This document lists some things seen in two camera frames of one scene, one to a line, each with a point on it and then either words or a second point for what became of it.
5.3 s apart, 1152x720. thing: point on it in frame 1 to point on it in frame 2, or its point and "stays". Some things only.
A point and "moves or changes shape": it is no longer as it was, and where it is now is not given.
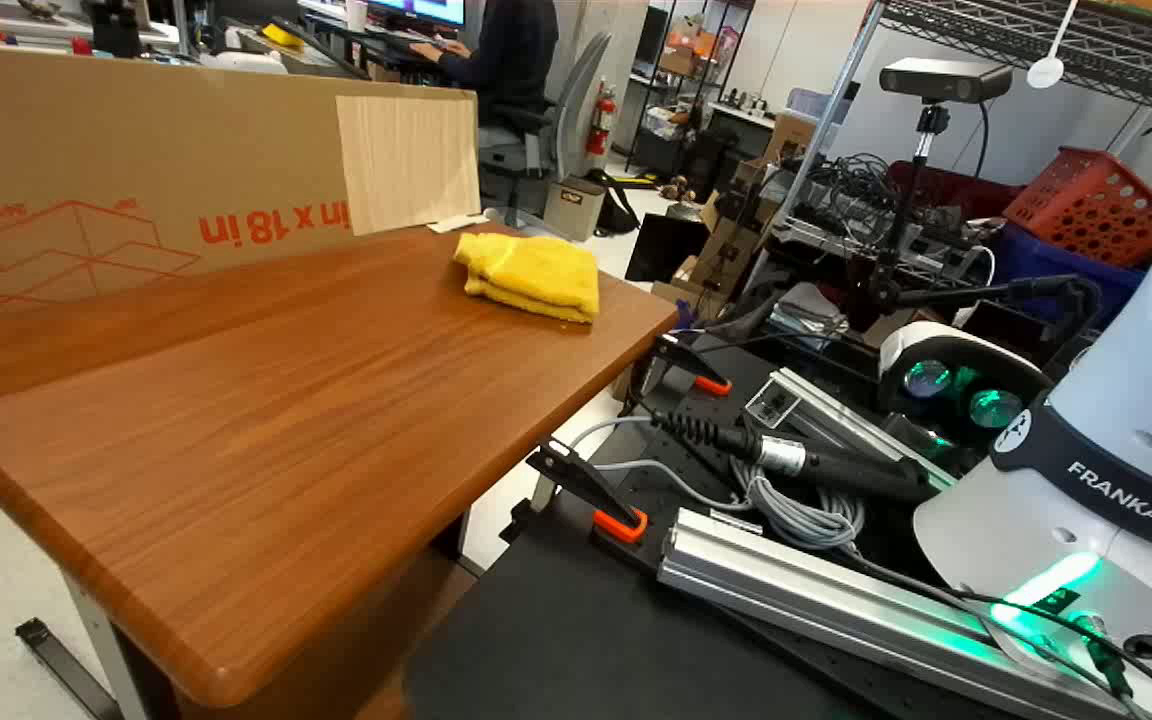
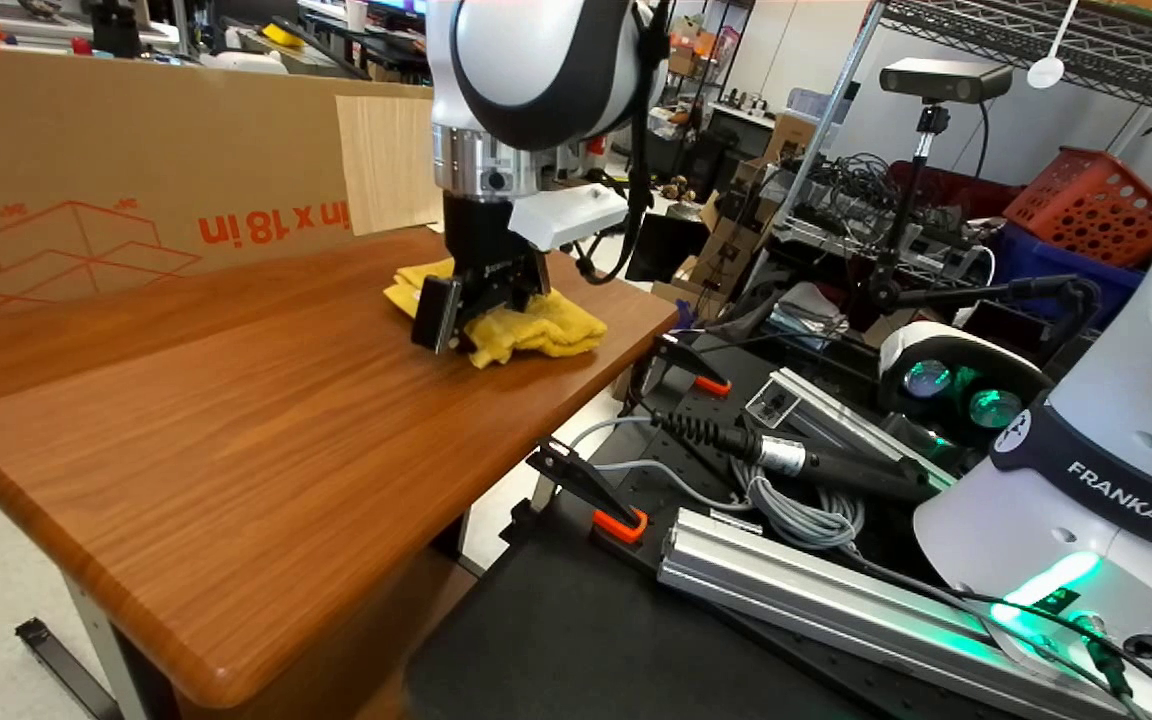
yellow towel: (530, 270) moves or changes shape
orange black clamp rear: (698, 365) stays
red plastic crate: (1093, 206) stays
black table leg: (70, 671) stays
